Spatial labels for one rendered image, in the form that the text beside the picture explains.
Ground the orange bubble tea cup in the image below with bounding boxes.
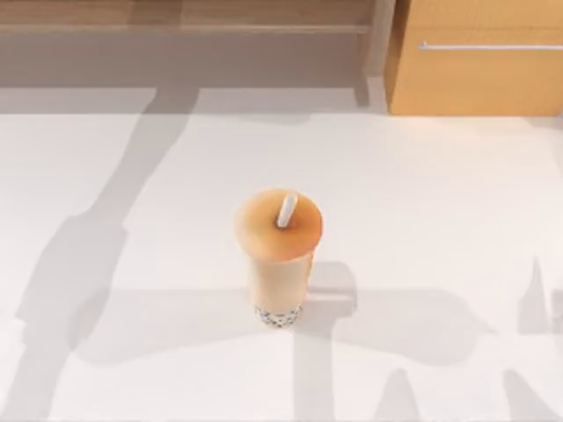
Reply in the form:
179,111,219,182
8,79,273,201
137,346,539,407
232,187,325,331

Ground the long metal handle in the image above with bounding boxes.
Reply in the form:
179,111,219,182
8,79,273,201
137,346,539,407
417,40,563,52

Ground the pale wooden cupboard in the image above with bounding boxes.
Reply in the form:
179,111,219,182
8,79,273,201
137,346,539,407
383,0,563,118

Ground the open wooden shelf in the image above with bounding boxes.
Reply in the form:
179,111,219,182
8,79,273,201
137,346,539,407
0,0,396,108

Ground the white drinking straw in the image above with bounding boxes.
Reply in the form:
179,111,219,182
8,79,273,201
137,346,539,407
276,191,299,229

